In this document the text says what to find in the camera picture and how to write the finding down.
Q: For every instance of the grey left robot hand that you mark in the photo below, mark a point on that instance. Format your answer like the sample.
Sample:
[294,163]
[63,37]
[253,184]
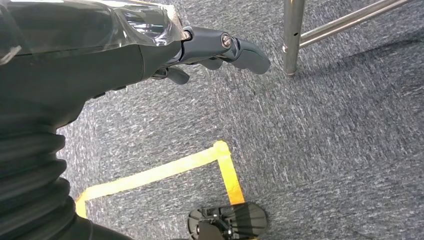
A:
[66,73]

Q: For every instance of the steel workbench table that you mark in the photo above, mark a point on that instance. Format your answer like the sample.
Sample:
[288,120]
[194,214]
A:
[293,36]

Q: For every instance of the black robot foot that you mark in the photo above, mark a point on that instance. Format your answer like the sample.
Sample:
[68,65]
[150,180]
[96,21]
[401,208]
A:
[232,220]

